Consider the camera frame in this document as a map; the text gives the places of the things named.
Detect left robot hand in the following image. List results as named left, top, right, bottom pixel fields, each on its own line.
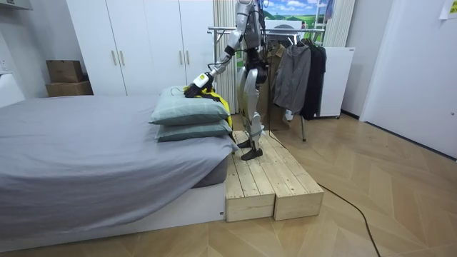
left=183, top=71, right=216, bottom=99

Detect yellow and black garment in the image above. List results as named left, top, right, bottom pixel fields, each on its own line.
left=183, top=84, right=234, bottom=130

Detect green checked pillow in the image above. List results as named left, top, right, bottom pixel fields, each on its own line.
left=154, top=119, right=233, bottom=143
left=149, top=85, right=231, bottom=126

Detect white pleated curtain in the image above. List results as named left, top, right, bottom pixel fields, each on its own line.
left=213, top=0, right=240, bottom=115
left=322, top=0, right=357, bottom=49

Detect robot legs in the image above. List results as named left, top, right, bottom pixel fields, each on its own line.
left=236, top=65, right=267, bottom=161

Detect white wardrobe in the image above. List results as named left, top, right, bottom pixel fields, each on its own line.
left=66, top=0, right=216, bottom=97

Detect robot body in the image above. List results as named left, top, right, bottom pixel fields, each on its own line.
left=243, top=0, right=268, bottom=85

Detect brown coat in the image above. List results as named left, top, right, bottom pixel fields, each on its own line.
left=264, top=42, right=291, bottom=131

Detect grey jacket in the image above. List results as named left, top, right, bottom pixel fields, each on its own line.
left=271, top=44, right=312, bottom=116

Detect metal clothes rack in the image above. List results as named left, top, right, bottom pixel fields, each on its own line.
left=207, top=26, right=326, bottom=143

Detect wooden platform block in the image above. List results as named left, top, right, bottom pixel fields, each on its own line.
left=262, top=130, right=325, bottom=221
left=224, top=130, right=277, bottom=223

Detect black jacket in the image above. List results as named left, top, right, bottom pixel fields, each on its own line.
left=298, top=38, right=328, bottom=121

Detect grey bed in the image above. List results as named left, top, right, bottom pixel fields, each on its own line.
left=0, top=94, right=240, bottom=253

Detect wide cardboard box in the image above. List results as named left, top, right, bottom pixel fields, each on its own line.
left=45, top=81, right=94, bottom=98

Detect white cabinet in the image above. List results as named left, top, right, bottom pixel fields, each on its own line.
left=316, top=46, right=356, bottom=119

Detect small cardboard box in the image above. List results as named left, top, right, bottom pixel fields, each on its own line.
left=45, top=59, right=84, bottom=84

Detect white door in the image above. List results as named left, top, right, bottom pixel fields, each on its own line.
left=359, top=0, right=457, bottom=160

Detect landscape wall poster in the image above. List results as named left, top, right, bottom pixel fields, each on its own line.
left=262, top=0, right=328, bottom=41

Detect black floor cable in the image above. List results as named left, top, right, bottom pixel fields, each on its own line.
left=266, top=85, right=382, bottom=257

